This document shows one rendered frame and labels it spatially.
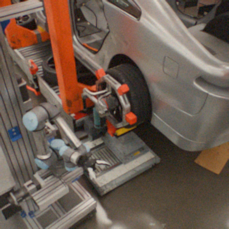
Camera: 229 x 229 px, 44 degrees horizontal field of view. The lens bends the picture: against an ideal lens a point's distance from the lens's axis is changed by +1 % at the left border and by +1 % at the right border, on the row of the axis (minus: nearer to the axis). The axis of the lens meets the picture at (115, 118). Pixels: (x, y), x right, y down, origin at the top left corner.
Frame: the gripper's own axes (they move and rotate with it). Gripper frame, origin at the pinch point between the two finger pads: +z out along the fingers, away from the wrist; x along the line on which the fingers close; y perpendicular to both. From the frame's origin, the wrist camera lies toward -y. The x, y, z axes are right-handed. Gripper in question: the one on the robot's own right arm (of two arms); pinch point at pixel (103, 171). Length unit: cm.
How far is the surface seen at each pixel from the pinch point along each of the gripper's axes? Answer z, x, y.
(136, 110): -34, -98, 18
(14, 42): -295, -166, 39
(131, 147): -45, -121, 86
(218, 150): 36, -197, 96
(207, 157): 30, -179, 99
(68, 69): -115, -93, 0
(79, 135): -114, -110, 97
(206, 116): 32, -88, -10
